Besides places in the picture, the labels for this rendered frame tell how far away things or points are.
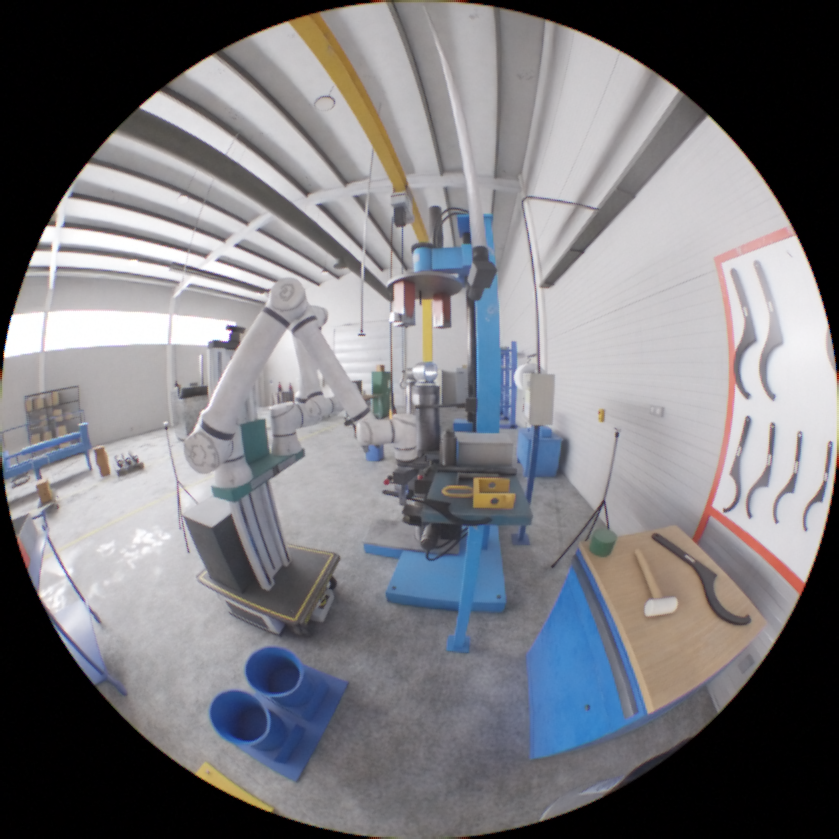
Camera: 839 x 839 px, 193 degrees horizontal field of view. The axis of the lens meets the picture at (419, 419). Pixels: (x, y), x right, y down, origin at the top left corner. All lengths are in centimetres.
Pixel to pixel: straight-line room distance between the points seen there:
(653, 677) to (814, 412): 129
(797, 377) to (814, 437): 28
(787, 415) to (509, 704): 197
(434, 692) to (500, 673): 38
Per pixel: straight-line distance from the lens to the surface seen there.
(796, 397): 169
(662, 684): 80
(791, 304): 175
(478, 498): 94
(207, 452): 93
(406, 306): 175
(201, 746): 190
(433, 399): 178
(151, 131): 550
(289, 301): 85
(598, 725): 99
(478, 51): 577
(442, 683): 164
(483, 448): 137
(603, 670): 94
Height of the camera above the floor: 154
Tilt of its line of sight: 10 degrees down
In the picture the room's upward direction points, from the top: 1 degrees counter-clockwise
